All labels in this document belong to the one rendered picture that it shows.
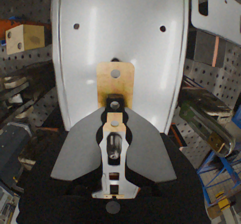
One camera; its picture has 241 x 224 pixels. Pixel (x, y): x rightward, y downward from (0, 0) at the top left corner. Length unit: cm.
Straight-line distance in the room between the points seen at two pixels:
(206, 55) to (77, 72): 24
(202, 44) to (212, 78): 44
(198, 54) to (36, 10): 60
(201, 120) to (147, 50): 15
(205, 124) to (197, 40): 15
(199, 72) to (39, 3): 77
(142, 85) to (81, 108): 12
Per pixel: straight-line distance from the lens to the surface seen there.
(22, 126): 84
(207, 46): 28
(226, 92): 82
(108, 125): 15
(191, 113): 25
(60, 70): 21
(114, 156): 23
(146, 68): 20
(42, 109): 69
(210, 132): 23
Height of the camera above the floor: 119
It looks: 62 degrees down
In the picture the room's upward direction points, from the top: 179 degrees clockwise
